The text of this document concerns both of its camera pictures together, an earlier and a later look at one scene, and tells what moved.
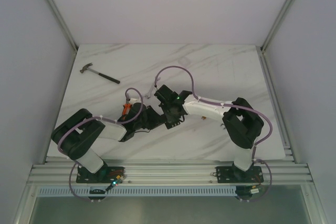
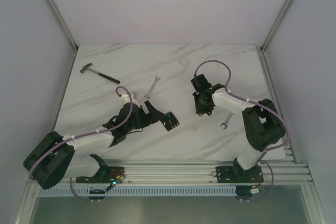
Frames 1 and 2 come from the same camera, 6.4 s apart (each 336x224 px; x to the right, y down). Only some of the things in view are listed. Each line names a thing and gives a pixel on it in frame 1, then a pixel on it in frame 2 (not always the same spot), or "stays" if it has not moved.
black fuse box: (171, 124) stays
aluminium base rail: (282, 178) stays
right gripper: (169, 118) → (199, 109)
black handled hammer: (86, 67) stays
